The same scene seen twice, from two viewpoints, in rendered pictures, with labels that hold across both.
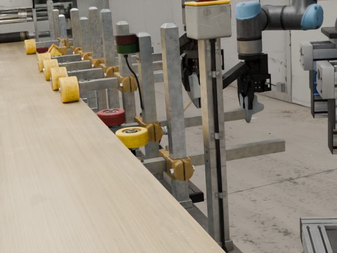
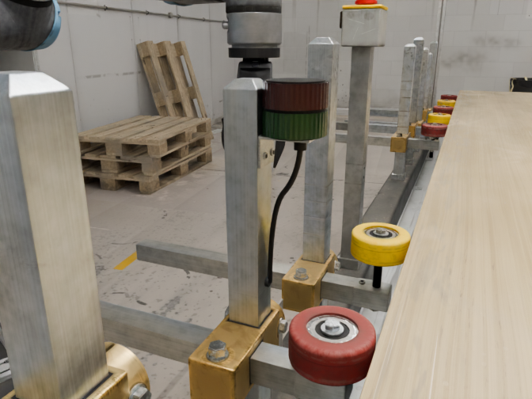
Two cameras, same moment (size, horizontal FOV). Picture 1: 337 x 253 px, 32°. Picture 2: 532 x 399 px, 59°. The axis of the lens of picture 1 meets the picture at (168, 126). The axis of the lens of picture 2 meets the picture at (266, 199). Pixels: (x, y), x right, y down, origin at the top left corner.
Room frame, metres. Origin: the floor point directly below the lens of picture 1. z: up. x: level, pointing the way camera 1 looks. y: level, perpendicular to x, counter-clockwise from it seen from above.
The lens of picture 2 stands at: (2.00, 0.35, 1.15)
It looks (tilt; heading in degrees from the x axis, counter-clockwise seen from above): 18 degrees down; 219
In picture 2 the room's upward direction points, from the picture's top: straight up
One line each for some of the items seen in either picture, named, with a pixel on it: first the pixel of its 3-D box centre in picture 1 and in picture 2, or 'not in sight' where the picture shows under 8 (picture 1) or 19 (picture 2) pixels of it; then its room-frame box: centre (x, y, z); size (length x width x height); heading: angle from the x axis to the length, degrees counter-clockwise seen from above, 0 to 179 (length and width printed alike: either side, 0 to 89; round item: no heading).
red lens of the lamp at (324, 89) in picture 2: (126, 38); (295, 93); (1.65, 0.10, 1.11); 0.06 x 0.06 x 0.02
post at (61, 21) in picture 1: (65, 57); not in sight; (3.35, 0.55, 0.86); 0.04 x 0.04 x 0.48; 16
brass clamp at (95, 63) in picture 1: (97, 64); not in sight; (2.41, 0.27, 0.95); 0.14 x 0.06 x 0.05; 16
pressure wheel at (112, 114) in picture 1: (112, 129); (329, 374); (1.68, 0.16, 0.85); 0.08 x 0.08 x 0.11
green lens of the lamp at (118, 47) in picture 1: (127, 47); (294, 121); (1.65, 0.10, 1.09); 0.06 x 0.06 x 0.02
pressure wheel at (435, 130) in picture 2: not in sight; (432, 140); (0.48, -0.19, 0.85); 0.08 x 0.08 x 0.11
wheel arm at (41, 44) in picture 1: (73, 41); not in sight; (3.40, 0.50, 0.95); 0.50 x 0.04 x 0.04; 106
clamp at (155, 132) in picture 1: (147, 128); (244, 347); (1.69, 0.06, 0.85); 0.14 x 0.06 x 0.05; 16
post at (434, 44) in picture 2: not in sight; (429, 89); (-0.49, -0.58, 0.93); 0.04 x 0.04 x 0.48; 16
